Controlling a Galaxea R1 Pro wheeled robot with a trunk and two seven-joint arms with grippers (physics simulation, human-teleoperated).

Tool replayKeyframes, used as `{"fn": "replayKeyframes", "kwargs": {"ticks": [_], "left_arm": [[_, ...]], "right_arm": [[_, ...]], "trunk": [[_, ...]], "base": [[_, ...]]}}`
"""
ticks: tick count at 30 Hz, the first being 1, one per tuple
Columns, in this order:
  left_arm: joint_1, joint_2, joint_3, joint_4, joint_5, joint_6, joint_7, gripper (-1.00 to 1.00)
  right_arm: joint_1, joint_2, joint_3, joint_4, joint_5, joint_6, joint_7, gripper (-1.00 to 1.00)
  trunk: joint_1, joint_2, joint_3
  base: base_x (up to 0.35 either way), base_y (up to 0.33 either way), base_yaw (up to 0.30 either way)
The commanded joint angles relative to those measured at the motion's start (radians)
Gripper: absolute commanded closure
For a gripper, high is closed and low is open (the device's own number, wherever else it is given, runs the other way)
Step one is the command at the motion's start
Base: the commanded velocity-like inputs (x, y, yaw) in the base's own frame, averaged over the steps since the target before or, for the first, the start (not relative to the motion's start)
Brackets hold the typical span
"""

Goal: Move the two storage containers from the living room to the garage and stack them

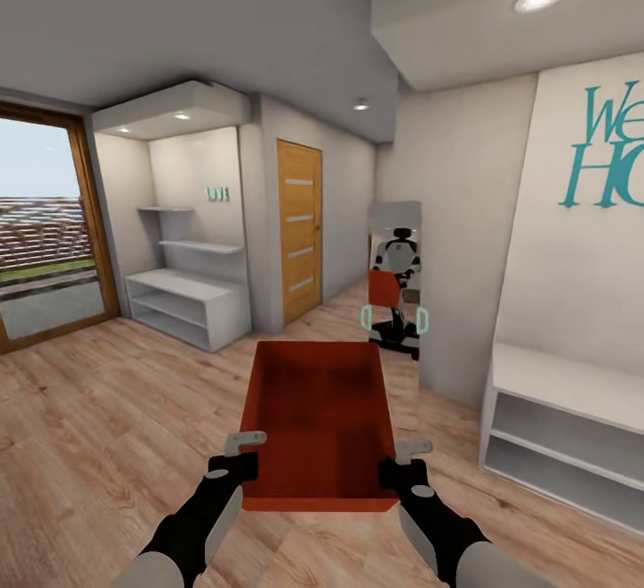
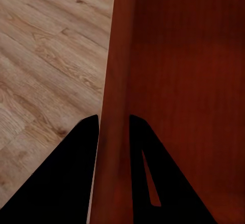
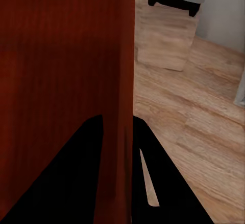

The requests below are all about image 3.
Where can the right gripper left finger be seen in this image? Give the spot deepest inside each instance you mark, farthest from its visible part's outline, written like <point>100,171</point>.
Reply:
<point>65,191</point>

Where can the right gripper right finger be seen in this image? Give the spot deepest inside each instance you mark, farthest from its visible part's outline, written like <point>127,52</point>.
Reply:
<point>178,203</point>

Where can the standing mirror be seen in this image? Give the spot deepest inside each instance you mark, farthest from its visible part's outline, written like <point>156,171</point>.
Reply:
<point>167,30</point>

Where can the storage box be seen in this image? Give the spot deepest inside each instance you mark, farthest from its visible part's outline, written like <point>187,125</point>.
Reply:
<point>61,63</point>

